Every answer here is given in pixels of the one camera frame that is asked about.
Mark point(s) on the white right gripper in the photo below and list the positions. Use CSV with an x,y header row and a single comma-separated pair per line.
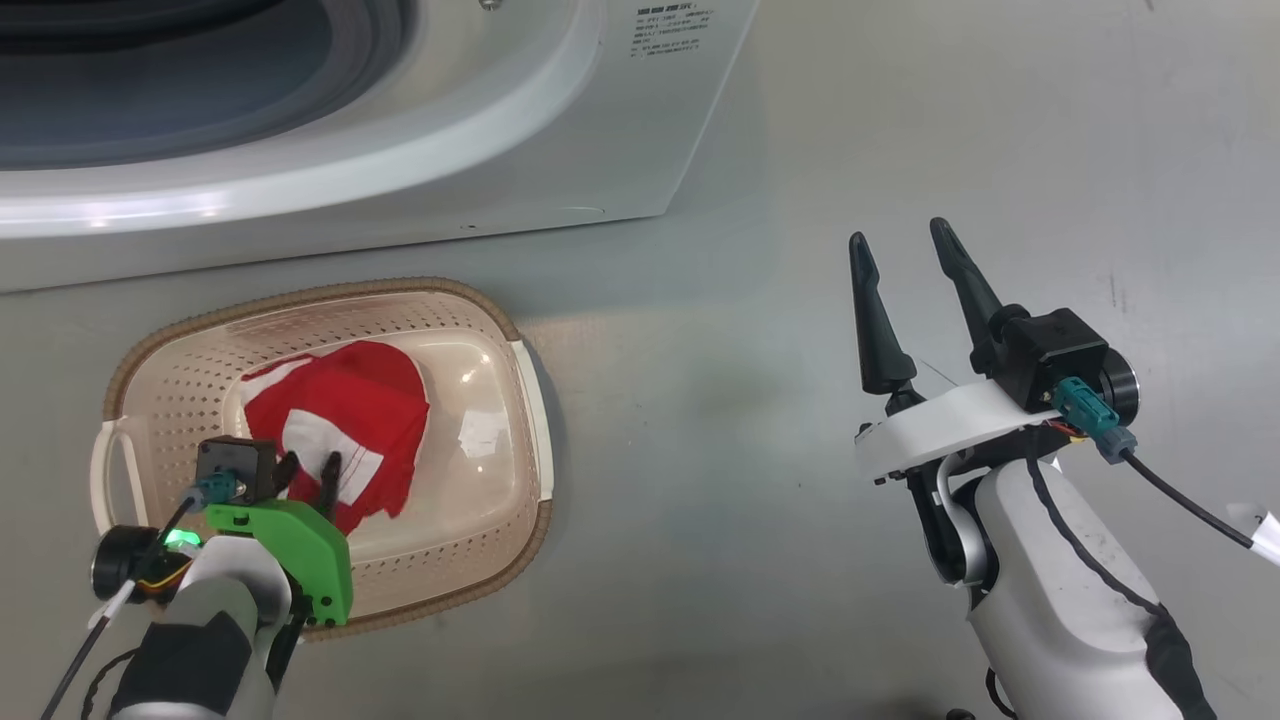
x,y
945,430

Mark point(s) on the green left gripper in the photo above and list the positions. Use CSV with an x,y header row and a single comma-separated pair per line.
x,y
310,550

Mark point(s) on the red and white garment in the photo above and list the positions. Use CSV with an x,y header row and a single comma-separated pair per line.
x,y
350,420

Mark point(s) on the cream perforated laundry basket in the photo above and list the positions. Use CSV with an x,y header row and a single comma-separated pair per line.
x,y
470,470

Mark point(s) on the white front-load washing machine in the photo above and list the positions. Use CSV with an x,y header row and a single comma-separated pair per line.
x,y
560,150

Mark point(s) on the small printed text label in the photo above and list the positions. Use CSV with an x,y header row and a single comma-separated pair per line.
x,y
672,30

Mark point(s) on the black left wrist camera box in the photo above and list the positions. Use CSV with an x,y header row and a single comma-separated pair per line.
x,y
240,462

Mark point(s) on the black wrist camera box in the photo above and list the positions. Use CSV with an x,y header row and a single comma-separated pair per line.
x,y
1050,350
240,462

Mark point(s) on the teal left camera connector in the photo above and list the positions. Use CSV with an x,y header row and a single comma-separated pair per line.
x,y
215,490

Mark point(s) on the teal camera connector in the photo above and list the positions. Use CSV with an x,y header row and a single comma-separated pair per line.
x,y
215,490
1090,415

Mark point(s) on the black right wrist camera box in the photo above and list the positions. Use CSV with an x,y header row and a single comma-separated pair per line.
x,y
1050,350

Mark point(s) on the teal right camera connector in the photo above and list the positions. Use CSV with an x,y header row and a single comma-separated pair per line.
x,y
1090,415

